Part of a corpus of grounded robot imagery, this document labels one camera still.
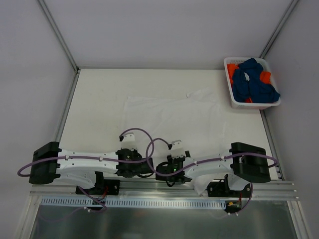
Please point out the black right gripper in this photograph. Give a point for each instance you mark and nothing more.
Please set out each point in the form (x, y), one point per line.
(160, 171)

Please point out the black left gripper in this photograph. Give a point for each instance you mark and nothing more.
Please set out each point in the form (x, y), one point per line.
(147, 166)

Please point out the white t shirt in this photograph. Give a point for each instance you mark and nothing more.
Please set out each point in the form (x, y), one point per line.
(198, 120)

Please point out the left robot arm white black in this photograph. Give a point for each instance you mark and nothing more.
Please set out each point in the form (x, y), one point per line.
(52, 163)

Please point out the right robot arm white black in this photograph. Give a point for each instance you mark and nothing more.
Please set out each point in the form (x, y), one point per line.
(243, 164)

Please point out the white plastic laundry basket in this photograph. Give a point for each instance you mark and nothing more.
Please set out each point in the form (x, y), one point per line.
(250, 83)

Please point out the blue t shirt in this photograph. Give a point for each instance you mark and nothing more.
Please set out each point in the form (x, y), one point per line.
(256, 87)

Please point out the orange t shirt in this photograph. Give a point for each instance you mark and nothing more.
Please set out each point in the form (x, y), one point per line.
(265, 76)

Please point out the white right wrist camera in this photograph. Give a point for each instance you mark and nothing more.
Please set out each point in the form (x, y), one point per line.
(176, 150)

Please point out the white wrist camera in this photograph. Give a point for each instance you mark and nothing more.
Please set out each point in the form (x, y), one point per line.
(127, 138)
(176, 150)

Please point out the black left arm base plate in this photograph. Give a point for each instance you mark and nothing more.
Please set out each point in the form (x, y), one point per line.
(104, 187)

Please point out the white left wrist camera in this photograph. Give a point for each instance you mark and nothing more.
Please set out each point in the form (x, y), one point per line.
(127, 138)

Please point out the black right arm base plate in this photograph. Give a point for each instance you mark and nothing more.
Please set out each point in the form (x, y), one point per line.
(220, 189)

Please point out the white slotted cable duct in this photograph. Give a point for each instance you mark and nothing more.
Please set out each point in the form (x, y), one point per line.
(115, 202)

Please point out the aluminium mounting rail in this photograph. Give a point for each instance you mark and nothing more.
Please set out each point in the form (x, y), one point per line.
(276, 190)

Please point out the aluminium frame post left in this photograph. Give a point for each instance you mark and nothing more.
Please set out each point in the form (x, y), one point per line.
(54, 27)

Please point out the aluminium frame post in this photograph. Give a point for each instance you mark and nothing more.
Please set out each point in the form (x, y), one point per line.
(279, 27)
(54, 27)

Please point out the aluminium frame post right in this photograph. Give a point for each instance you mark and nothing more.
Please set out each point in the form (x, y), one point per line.
(279, 27)

